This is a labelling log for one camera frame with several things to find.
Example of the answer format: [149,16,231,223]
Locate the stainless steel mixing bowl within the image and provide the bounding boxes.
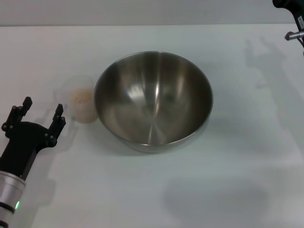
[93,50,214,153]

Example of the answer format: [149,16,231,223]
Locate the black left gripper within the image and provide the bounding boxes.
[0,96,67,179]

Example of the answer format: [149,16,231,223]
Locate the clear plastic measuring cup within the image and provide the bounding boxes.
[53,74,98,124]

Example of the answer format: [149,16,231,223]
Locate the white rice grains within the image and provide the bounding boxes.
[68,87,97,124]

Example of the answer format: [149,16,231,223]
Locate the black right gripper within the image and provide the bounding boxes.
[272,0,304,33]

